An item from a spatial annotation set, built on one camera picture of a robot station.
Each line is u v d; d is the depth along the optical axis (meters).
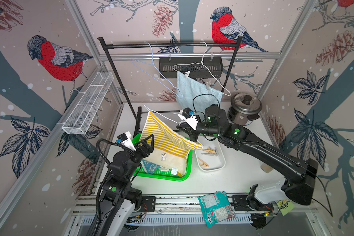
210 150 0.90
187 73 0.82
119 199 0.48
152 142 0.65
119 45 0.63
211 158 0.90
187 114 0.53
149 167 0.84
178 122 0.62
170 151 0.88
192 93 0.88
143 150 0.61
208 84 0.76
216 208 0.70
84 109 0.76
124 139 0.59
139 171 0.60
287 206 0.72
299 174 0.40
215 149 0.92
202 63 0.72
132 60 0.83
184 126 0.61
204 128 0.55
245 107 0.94
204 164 0.86
